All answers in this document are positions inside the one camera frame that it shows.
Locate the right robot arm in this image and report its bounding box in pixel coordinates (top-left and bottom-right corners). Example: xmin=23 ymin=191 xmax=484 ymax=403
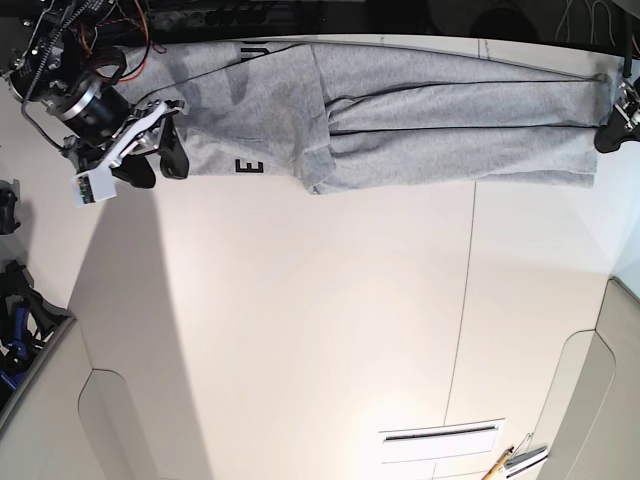
xmin=2 ymin=1 xmax=189 ymax=205

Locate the grey T-shirt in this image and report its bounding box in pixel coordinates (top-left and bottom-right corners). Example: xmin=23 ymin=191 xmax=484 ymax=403
xmin=120 ymin=42 xmax=612 ymax=194

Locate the white cable slot plate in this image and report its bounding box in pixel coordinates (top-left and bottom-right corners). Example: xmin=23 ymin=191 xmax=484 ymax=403
xmin=379 ymin=419 xmax=505 ymax=464

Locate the black device at left edge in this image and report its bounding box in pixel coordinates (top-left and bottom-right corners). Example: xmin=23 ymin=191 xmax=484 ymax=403
xmin=0 ymin=180 xmax=21 ymax=236

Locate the wooden handled tool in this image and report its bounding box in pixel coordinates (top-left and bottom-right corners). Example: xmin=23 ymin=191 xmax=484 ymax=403
xmin=482 ymin=447 xmax=515 ymax=480

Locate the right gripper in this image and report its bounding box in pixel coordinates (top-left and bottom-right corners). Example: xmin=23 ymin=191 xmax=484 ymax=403
xmin=63 ymin=100 xmax=189 ymax=189

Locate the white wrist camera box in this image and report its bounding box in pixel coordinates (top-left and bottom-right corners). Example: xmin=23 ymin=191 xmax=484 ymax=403
xmin=71 ymin=167 xmax=117 ymax=207

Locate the black and blue equipment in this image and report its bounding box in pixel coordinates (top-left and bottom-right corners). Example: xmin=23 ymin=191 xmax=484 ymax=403
xmin=1 ymin=260 xmax=71 ymax=394

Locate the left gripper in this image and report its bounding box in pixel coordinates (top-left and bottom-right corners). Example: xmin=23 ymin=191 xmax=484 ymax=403
xmin=594 ymin=78 xmax=639 ymax=154

